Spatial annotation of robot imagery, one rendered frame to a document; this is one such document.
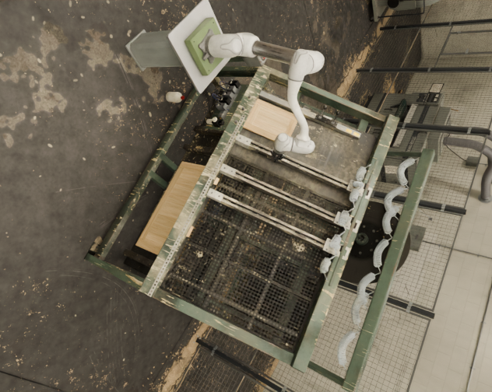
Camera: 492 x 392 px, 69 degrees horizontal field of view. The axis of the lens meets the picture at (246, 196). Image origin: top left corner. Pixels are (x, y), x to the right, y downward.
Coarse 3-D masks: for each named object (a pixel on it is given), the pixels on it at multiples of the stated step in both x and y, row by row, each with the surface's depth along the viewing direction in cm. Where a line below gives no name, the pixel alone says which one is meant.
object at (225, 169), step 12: (228, 168) 291; (240, 180) 294; (252, 180) 292; (264, 192) 293; (276, 192) 291; (300, 204) 286; (324, 216) 284; (336, 216) 281; (348, 216) 269; (348, 228) 278
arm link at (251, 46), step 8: (248, 40) 262; (256, 40) 263; (248, 48) 263; (256, 48) 261; (264, 48) 257; (272, 48) 254; (280, 48) 251; (288, 48) 250; (248, 56) 269; (264, 56) 261; (272, 56) 255; (280, 56) 251; (288, 56) 247; (312, 56) 233; (320, 56) 239; (288, 64) 253; (320, 64) 239; (312, 72) 240
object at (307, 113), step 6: (258, 96) 319; (264, 96) 316; (270, 96) 316; (270, 102) 319; (276, 102) 315; (282, 102) 315; (288, 108) 315; (300, 108) 314; (306, 114) 313; (312, 114) 313; (312, 120) 315; (330, 126) 312; (336, 126) 311; (342, 126) 311; (342, 132) 313; (348, 132) 310
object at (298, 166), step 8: (240, 136) 300; (240, 144) 303; (248, 144) 298; (256, 144) 299; (264, 152) 298; (280, 160) 297; (288, 160) 300; (296, 160) 296; (296, 168) 298; (304, 168) 295; (312, 168) 295; (312, 176) 297; (320, 176) 293; (328, 176) 294; (336, 184) 292; (344, 184) 293; (352, 184) 289; (360, 184) 275; (360, 192) 287
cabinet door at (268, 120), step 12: (252, 108) 314; (264, 108) 315; (276, 108) 315; (252, 120) 311; (264, 120) 312; (276, 120) 312; (288, 120) 313; (264, 132) 308; (276, 132) 309; (288, 132) 309
